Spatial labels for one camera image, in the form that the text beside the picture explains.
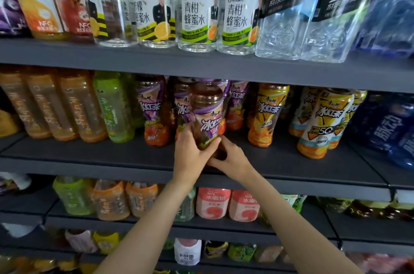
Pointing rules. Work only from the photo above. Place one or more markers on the person's right hand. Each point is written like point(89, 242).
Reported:
point(234, 163)

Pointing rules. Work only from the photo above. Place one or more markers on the person's left hand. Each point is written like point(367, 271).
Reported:
point(189, 160)

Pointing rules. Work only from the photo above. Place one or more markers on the person's right thumb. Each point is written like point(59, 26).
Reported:
point(215, 160)

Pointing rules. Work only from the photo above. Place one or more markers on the person's left thumb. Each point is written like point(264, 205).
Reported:
point(212, 147)

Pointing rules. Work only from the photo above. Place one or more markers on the purple label tea bottle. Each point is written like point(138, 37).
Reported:
point(182, 105)
point(236, 105)
point(207, 105)
point(153, 112)

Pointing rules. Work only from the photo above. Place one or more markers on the person's left forearm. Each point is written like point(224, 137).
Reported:
point(145, 231)

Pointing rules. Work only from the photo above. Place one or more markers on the person's right forearm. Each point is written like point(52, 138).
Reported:
point(291, 228)

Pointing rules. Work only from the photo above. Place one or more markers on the pink peach drink bottle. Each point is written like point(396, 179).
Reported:
point(243, 206)
point(212, 203)

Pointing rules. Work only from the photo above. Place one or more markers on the green tea bottle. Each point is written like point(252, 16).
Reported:
point(135, 102)
point(187, 207)
point(74, 196)
point(113, 105)

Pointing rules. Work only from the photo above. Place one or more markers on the orange label tea bottle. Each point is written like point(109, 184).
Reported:
point(140, 199)
point(84, 109)
point(24, 105)
point(111, 201)
point(51, 109)

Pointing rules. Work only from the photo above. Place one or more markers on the green label drink bottle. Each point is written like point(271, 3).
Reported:
point(292, 201)

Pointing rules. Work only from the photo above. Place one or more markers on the black yellow label bottle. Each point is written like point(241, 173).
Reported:
point(215, 249)

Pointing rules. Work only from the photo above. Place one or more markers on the white yellow label tea bottle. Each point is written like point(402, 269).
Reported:
point(323, 125)
point(304, 112)
point(354, 109)

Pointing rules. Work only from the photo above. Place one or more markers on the beige label bottle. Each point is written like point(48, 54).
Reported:
point(268, 253)

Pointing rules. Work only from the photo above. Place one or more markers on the dark tea bottle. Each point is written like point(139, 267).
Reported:
point(397, 211)
point(367, 209)
point(334, 204)

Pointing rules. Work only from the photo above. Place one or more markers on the clear bottle green citrus label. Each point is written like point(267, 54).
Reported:
point(239, 18)
point(197, 15)

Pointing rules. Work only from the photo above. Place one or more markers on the clear bottle yellow lemon label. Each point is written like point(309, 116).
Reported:
point(113, 8)
point(153, 15)

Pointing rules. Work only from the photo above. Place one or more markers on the clear bottle blue label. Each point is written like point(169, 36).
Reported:
point(284, 18)

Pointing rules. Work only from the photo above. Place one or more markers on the pink label bottle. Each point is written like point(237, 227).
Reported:
point(81, 241)

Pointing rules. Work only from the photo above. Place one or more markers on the clear bottle green black label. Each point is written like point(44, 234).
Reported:
point(336, 24)

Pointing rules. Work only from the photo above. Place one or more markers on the group of blue drink bottles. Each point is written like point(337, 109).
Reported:
point(388, 128)

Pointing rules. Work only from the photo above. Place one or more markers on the pink packets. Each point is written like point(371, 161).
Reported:
point(381, 264)

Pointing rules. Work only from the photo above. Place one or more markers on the row of yellow bottles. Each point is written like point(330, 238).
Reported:
point(42, 265)

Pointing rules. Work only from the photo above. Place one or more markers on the white purple packet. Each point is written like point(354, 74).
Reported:
point(13, 181)

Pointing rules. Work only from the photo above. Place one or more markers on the pack of blue water bottles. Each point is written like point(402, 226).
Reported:
point(391, 8)

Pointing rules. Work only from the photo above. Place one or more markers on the orange juice bottle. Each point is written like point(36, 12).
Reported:
point(37, 2)

